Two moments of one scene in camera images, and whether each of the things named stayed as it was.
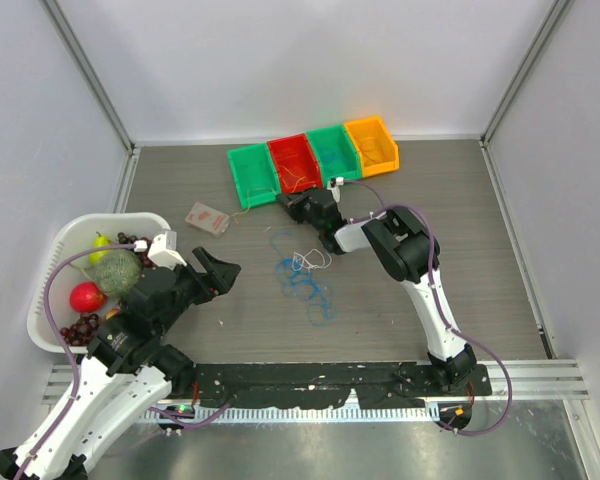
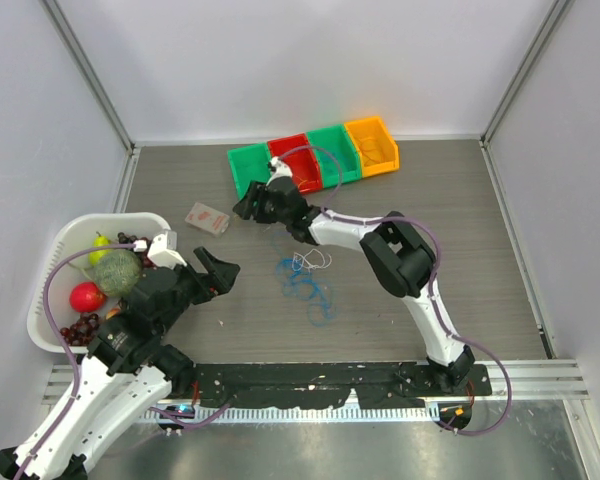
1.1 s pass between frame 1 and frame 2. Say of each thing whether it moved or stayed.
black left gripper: stayed
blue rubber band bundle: stayed
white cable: stayed
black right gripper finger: moved
